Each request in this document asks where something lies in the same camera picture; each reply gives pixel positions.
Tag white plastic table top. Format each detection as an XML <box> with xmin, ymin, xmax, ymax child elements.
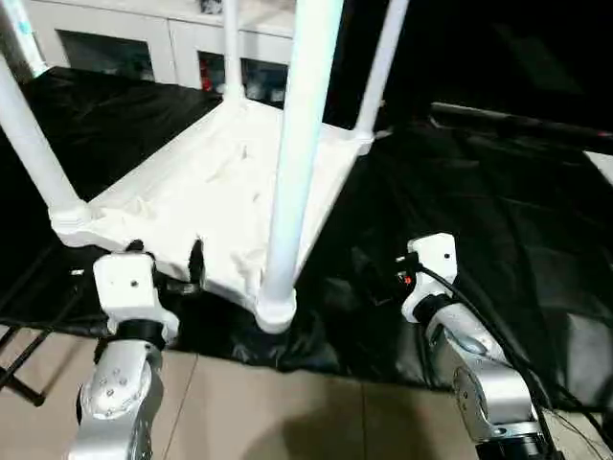
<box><xmin>50</xmin><ymin>98</ymin><xmax>379</xmax><ymax>336</ymax></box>

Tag black table mat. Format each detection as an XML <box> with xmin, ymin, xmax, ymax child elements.
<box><xmin>0</xmin><ymin>64</ymin><xmax>613</xmax><ymax>414</ymax></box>

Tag white glass-door cabinet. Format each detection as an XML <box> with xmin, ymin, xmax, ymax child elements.
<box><xmin>28</xmin><ymin>0</ymin><xmax>296</xmax><ymax>104</ymax></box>

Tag white board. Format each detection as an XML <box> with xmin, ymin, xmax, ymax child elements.
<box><xmin>583</xmin><ymin>149</ymin><xmax>613</xmax><ymax>186</ymax></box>

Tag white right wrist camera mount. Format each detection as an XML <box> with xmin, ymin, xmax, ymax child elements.
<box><xmin>400</xmin><ymin>233</ymin><xmax>457</xmax><ymax>325</ymax></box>

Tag black folding table frame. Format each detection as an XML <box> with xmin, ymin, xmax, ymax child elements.
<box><xmin>0</xmin><ymin>325</ymin><xmax>49</xmax><ymax>408</ymax></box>

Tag black floor cables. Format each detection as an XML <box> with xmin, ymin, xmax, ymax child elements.
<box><xmin>545</xmin><ymin>402</ymin><xmax>613</xmax><ymax>460</ymax></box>

